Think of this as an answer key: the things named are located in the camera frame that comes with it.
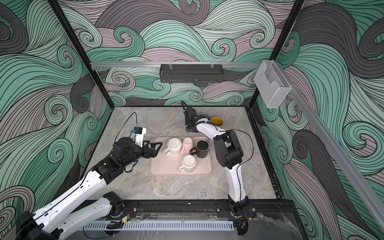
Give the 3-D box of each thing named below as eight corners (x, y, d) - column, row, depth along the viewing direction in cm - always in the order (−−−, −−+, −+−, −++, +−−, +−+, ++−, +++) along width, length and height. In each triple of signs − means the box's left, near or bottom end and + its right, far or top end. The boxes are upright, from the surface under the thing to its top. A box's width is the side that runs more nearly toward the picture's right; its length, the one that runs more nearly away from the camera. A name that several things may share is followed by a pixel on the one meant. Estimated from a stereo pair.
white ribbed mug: (165, 155, 92) (163, 150, 87) (166, 143, 98) (165, 138, 93) (181, 155, 92) (181, 150, 87) (182, 143, 98) (181, 138, 93)
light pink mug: (180, 154, 93) (180, 148, 87) (184, 143, 98) (184, 136, 92) (189, 156, 92) (190, 150, 86) (192, 144, 98) (193, 138, 91)
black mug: (189, 158, 93) (189, 151, 86) (189, 147, 98) (189, 140, 90) (208, 158, 93) (209, 151, 86) (207, 147, 98) (208, 140, 91)
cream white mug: (179, 172, 87) (178, 167, 81) (179, 160, 92) (179, 155, 86) (195, 172, 87) (196, 167, 81) (195, 160, 92) (196, 155, 86)
